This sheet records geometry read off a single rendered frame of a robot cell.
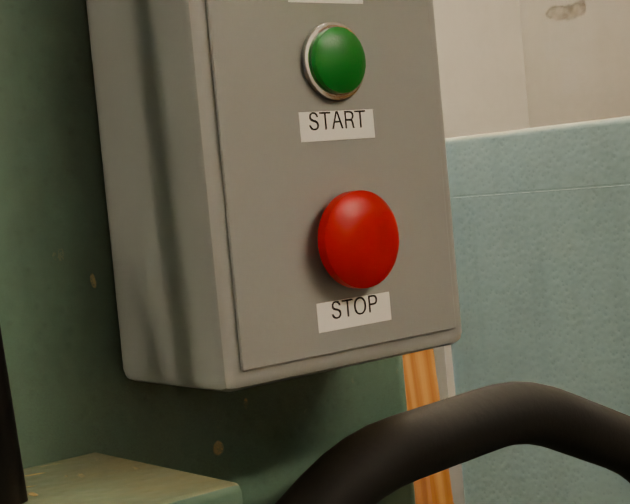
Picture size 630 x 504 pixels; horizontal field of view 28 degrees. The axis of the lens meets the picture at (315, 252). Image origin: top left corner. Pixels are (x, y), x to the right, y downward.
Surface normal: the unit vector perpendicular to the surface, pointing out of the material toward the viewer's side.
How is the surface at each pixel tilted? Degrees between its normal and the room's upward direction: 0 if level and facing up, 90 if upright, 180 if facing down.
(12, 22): 90
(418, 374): 87
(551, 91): 90
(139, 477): 0
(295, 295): 90
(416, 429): 53
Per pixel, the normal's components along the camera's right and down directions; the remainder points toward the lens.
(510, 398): 0.46, -0.62
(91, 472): -0.09, -0.99
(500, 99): 0.67, -0.02
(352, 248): 0.51, 0.04
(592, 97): -0.74, 0.11
